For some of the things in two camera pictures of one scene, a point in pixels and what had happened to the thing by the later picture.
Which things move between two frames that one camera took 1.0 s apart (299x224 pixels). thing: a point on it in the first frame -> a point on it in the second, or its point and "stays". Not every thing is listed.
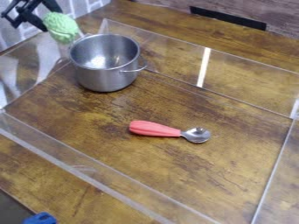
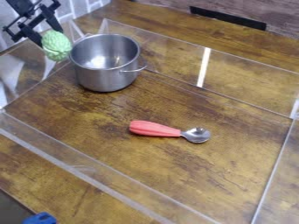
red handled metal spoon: x=193 y=134 stays
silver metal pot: x=106 y=61 stays
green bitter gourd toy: x=61 y=27 -> x=56 y=45
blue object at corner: x=41 y=218 stays
